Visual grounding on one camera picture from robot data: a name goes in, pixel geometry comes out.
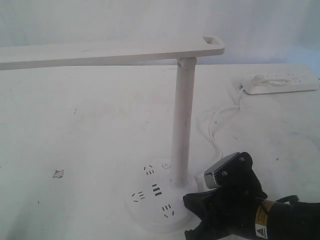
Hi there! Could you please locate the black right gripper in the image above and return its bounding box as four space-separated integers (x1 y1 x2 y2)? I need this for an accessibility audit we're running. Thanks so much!
183 152 268 240

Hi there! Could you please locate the white power strip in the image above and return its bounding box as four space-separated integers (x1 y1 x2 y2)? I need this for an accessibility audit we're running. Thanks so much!
238 71 320 96

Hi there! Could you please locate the small torn paper scrap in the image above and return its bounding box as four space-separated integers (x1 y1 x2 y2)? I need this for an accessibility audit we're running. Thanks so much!
52 169 64 179

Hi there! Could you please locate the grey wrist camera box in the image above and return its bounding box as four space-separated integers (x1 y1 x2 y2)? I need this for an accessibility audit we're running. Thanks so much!
203 152 240 189

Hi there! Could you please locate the white power cable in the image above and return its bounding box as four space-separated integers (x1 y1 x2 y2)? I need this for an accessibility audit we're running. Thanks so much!
194 74 271 187

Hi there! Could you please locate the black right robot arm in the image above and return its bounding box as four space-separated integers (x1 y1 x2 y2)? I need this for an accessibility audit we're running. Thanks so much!
183 152 320 240

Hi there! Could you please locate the white desk lamp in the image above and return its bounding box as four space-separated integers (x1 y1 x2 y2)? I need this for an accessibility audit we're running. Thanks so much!
0 35 225 233

